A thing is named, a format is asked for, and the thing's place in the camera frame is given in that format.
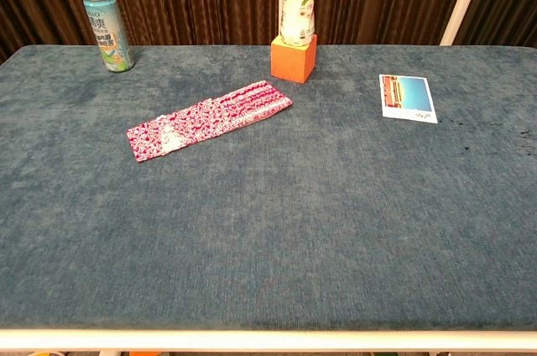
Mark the red white patterned card spread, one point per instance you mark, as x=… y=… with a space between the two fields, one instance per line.
x=251 y=100

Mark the blue fabric table cover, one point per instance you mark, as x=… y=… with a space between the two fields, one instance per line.
x=268 y=226

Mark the orange cube block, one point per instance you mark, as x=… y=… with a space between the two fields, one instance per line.
x=291 y=63

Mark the postcard with blue sky photo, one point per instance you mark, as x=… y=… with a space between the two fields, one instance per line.
x=409 y=95

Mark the teal drink can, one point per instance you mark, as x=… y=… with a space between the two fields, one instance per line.
x=111 y=32

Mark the white table edge rail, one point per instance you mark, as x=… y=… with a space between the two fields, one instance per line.
x=268 y=340

